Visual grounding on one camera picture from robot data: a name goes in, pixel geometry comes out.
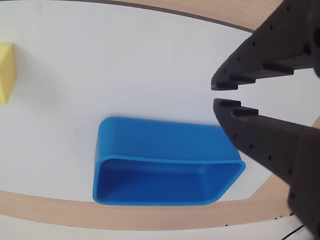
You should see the white mat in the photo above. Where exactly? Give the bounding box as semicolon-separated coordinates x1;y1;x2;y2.
0;0;320;202

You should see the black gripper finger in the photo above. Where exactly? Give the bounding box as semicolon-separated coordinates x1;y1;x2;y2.
212;98;320;240
210;0;320;91

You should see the blue rectangular bin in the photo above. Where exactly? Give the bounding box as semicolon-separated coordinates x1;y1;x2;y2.
91;116;247;207

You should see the yellow cube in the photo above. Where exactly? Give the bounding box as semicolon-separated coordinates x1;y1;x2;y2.
0;42;18;107

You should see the thin black cable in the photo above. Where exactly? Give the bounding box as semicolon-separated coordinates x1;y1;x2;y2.
281;224;305;240

